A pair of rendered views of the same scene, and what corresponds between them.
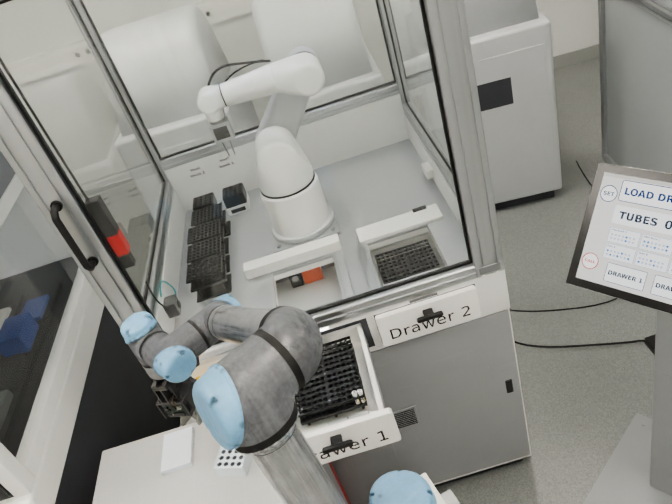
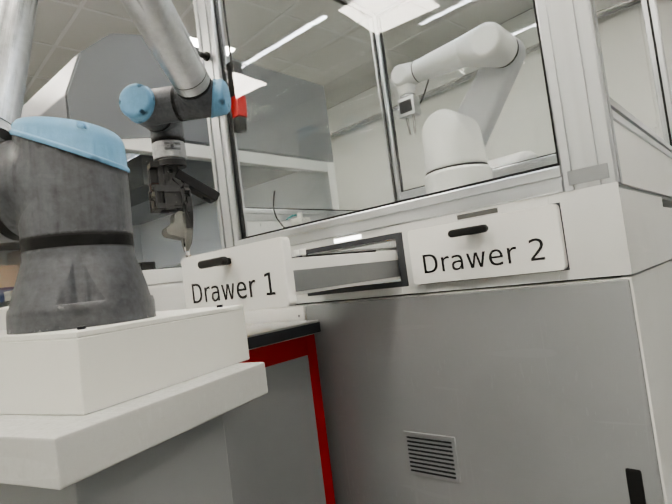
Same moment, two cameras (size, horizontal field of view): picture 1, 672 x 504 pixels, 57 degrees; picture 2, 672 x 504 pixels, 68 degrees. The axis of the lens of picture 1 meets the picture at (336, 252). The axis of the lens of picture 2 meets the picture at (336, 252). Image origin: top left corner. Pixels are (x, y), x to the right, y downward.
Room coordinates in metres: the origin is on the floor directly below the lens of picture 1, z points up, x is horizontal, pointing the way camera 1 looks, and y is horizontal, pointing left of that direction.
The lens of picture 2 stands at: (0.39, -0.54, 0.85)
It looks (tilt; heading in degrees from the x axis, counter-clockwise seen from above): 3 degrees up; 38
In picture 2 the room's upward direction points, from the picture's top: 7 degrees counter-clockwise
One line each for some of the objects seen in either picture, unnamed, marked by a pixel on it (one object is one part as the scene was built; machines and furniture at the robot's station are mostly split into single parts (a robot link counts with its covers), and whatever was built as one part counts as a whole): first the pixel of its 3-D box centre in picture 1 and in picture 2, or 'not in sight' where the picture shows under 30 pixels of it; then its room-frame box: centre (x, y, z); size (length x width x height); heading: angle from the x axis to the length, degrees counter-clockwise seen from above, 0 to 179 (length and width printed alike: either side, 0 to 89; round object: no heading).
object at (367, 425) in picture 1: (338, 441); (233, 279); (0.97, 0.14, 0.87); 0.29 x 0.02 x 0.11; 87
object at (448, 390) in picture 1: (351, 343); (488, 417); (1.77, 0.06, 0.40); 1.03 x 0.95 x 0.80; 87
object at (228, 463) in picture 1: (236, 451); not in sight; (1.12, 0.43, 0.78); 0.12 x 0.08 x 0.04; 159
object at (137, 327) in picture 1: (146, 339); (165, 120); (1.08, 0.45, 1.27); 0.09 x 0.08 x 0.11; 33
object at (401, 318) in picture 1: (428, 316); (479, 248); (1.27, -0.19, 0.87); 0.29 x 0.02 x 0.11; 87
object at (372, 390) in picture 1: (328, 380); (315, 275); (1.18, 0.13, 0.86); 0.40 x 0.26 x 0.06; 177
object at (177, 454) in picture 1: (177, 449); not in sight; (1.21, 0.61, 0.77); 0.13 x 0.09 x 0.02; 178
